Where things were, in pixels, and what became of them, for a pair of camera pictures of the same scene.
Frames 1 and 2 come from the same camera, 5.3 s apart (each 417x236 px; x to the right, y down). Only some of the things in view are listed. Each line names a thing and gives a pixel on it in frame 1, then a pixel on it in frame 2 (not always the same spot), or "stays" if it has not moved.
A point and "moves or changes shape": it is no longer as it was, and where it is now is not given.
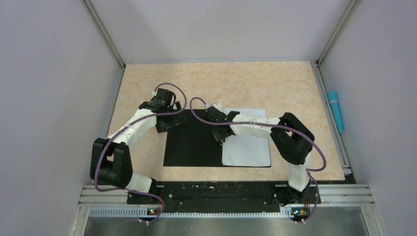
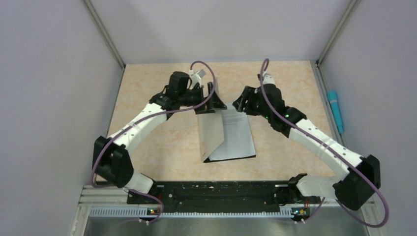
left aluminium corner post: x=104 y=33 stays
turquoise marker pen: x=333 y=97 stays
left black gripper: x=177 y=119 to x=215 y=103
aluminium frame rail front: x=344 y=196 stays
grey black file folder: x=194 y=143 moves or changes shape
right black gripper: x=219 y=135 to x=249 y=94
